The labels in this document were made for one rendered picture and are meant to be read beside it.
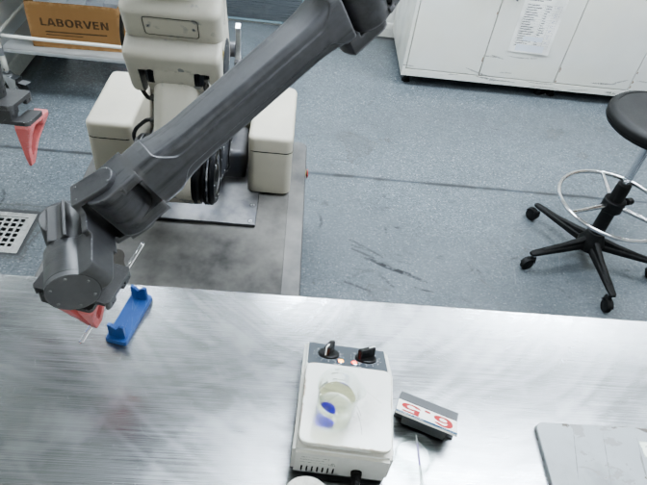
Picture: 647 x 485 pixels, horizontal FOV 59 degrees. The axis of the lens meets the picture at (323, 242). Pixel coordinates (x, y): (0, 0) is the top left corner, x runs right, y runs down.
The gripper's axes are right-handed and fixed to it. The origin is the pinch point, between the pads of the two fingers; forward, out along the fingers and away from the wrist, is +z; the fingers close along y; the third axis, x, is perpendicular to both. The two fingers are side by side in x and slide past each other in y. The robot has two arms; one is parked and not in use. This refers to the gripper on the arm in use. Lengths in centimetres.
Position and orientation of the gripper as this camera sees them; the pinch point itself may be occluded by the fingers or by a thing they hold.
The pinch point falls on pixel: (94, 319)
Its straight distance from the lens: 86.9
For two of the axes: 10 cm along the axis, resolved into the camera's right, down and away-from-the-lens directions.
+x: 2.0, -6.8, 7.1
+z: -1.0, 7.1, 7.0
